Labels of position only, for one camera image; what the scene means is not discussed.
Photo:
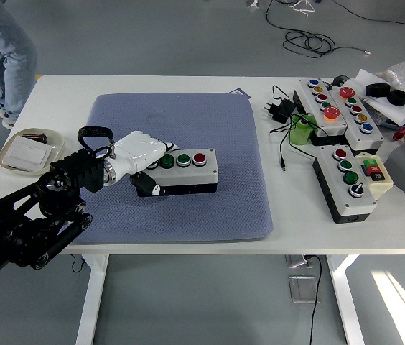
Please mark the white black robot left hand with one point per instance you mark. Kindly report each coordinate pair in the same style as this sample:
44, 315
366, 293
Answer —
138, 151

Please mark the four-button control box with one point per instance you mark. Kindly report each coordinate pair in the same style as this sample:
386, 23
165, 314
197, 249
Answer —
202, 176
362, 206

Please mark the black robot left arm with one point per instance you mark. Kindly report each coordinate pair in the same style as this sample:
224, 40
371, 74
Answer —
69, 172

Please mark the five-button box, black base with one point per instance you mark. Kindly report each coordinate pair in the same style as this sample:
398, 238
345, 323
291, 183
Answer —
335, 125

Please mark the five-button box, grey base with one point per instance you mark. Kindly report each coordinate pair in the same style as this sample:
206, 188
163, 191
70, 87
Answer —
367, 140

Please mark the four-button control box, scuffed base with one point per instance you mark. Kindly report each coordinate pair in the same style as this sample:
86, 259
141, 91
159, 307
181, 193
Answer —
362, 206

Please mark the cream shallow tray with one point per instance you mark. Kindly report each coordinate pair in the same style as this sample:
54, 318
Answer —
57, 143

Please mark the grey-blue textured mat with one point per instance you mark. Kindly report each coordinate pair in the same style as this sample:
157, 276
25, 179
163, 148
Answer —
206, 208

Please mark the purple card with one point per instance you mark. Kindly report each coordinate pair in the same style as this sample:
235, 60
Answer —
242, 93

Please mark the black power adapter plug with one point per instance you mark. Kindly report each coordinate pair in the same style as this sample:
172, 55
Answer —
283, 109

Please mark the white table leg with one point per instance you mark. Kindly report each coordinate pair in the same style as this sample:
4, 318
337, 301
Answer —
91, 305
346, 305

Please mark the green plastic cylinder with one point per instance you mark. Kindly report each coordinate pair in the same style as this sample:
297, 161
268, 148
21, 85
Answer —
299, 134

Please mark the person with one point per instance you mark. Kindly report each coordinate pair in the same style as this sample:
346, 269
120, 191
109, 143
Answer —
1, 54

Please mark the grey stand foot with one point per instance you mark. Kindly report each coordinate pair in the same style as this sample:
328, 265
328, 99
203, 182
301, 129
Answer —
252, 3

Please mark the grey floor socket box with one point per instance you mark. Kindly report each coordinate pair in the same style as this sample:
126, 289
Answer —
296, 261

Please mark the grey floor socket plate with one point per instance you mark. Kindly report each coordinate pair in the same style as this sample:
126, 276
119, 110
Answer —
301, 289

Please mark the small black device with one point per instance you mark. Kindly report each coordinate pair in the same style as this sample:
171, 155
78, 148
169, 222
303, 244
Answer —
340, 79

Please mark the red valve knob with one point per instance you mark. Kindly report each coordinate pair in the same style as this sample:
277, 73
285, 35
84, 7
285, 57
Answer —
401, 134

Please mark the clear bubble wrap bag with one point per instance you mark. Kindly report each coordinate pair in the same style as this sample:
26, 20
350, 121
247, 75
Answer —
403, 75

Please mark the white wall switch plate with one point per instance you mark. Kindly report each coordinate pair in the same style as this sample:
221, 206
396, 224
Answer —
26, 154

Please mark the cream small switch box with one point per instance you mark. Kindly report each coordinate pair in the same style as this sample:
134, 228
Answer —
382, 185

